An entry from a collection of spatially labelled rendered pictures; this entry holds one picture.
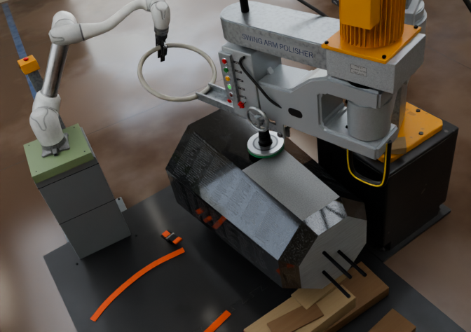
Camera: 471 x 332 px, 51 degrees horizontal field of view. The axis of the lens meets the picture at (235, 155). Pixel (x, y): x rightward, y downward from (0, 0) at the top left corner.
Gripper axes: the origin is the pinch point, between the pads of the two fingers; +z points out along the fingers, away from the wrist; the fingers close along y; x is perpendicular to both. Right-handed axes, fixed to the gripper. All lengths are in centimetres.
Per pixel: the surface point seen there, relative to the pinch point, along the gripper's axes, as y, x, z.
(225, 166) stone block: 89, -6, 8
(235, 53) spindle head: 72, 1, -66
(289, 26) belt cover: 89, 13, -92
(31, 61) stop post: -79, -65, 49
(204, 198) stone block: 93, -22, 26
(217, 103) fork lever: 62, 3, -16
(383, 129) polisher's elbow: 145, 29, -73
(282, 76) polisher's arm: 91, 17, -61
